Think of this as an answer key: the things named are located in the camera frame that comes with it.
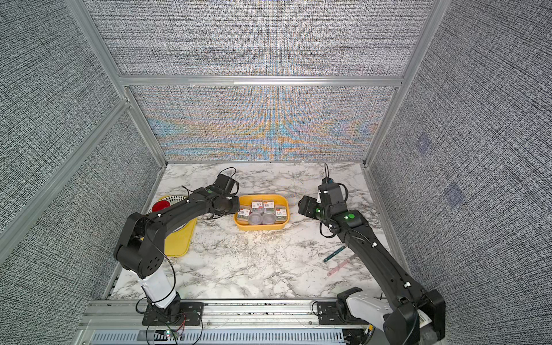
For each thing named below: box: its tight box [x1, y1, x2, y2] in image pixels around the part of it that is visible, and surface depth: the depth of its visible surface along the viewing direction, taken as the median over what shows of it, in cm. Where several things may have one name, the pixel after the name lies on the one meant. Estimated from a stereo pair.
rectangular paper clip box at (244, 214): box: [237, 208, 251, 222], surface depth 94 cm
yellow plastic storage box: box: [233, 217, 291, 231], surface depth 93 cm
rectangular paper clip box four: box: [275, 207, 288, 223], surface depth 96 cm
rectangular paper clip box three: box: [263, 199, 275, 213], surface depth 97 cm
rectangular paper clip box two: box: [251, 199, 264, 213], surface depth 97 cm
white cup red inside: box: [150, 199, 172, 213], surface depth 95 cm
